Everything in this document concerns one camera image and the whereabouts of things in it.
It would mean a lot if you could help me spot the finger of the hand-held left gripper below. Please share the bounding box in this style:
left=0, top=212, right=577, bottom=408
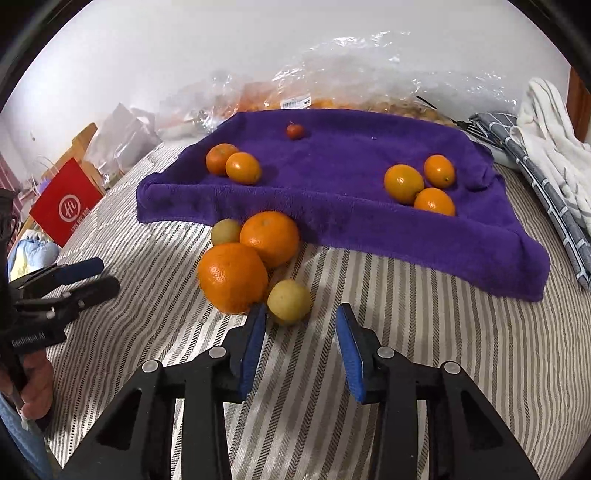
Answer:
left=14, top=275, right=122, bottom=325
left=21, top=257, right=105, bottom=289

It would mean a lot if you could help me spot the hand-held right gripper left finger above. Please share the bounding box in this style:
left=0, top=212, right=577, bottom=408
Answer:
left=60, top=303, right=269, bottom=480

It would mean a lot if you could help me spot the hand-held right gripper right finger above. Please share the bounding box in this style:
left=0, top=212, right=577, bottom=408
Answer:
left=335, top=303, right=540, bottom=480

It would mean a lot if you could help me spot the yellow-green round fruit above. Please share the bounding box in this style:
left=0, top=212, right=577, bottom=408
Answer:
left=267, top=279, right=313, bottom=324
left=211, top=219, right=243, bottom=247

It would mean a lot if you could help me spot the large orange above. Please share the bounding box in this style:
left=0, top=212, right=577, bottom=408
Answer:
left=239, top=210, right=301, bottom=270
left=198, top=242, right=269, bottom=315

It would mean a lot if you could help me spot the purple towel-covered tray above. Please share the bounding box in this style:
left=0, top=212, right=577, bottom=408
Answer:
left=136, top=108, right=551, bottom=303

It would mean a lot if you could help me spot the smooth oval orange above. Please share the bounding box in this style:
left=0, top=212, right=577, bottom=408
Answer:
left=424, top=154, right=456, bottom=189
left=383, top=164, right=426, bottom=206
left=414, top=187, right=457, bottom=217

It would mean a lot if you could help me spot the mandarin orange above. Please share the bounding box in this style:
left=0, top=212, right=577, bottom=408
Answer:
left=205, top=143, right=241, bottom=177
left=225, top=152, right=262, bottom=186

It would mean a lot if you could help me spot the person's left hand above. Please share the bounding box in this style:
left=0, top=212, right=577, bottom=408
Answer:
left=18, top=353, right=55, bottom=421

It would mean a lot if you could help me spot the pastel colourful blanket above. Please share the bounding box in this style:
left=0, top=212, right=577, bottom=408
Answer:
left=8, top=231, right=61, bottom=280

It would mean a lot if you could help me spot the grey striped bed sheet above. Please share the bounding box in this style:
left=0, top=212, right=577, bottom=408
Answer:
left=44, top=138, right=591, bottom=480

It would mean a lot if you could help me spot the red paper bag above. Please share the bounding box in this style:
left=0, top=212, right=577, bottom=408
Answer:
left=29, top=157, right=105, bottom=247

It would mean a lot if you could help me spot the white plastic bag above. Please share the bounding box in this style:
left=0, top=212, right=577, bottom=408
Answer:
left=85, top=102, right=162, bottom=180

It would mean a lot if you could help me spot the crumpled clear plastic bag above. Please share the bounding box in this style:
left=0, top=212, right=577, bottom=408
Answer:
left=157, top=69, right=262, bottom=139

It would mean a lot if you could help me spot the grey checkered cloth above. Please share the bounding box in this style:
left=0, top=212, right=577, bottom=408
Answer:
left=468, top=112, right=591, bottom=291

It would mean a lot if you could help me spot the clear plastic bag of oranges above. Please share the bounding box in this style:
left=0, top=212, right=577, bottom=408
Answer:
left=259, top=30, right=527, bottom=129

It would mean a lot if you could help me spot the white striped towel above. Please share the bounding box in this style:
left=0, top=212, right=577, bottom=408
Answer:
left=516, top=78, right=591, bottom=223

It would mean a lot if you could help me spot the black cable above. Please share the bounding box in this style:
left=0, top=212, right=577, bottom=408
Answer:
left=414, top=95, right=472, bottom=128

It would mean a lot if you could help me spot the brown wooden door frame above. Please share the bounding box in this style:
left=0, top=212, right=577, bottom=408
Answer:
left=567, top=67, right=591, bottom=140

